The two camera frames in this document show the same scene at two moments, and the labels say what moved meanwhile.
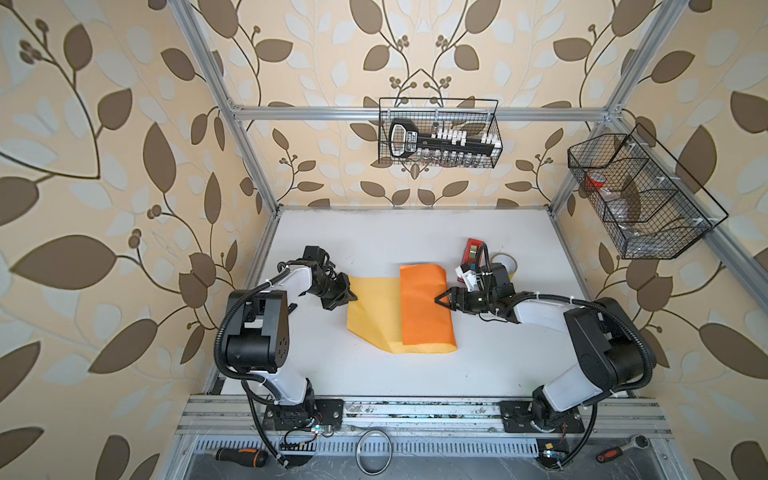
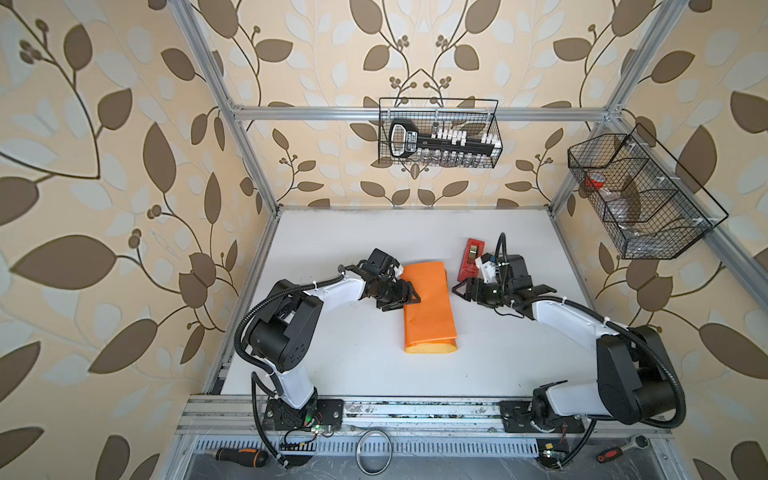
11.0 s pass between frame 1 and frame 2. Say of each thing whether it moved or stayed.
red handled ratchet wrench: stayed
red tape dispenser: stayed
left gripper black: moved
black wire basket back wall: stayed
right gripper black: moved
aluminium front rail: stayed
